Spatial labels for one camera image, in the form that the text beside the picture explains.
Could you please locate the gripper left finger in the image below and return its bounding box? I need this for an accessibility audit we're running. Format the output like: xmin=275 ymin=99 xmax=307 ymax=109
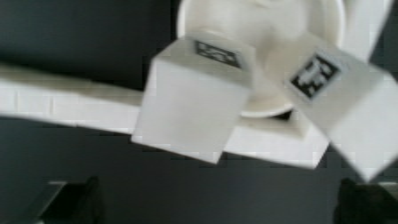
xmin=32 ymin=176 xmax=104 ymax=224

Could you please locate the white round stool seat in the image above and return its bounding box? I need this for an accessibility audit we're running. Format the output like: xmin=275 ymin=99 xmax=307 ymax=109
xmin=175 ymin=0 xmax=346 ymax=118

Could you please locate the white U-shaped fence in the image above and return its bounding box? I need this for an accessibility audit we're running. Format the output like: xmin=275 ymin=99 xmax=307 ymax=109
xmin=0 ymin=56 xmax=337 ymax=168

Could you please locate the white stool leg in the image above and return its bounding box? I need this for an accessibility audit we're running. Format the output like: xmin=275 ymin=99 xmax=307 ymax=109
xmin=268 ymin=33 xmax=398 ymax=184
xmin=131 ymin=32 xmax=255 ymax=163

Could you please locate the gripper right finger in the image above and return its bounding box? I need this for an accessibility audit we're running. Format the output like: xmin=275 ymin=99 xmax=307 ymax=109
xmin=334 ymin=178 xmax=398 ymax=224

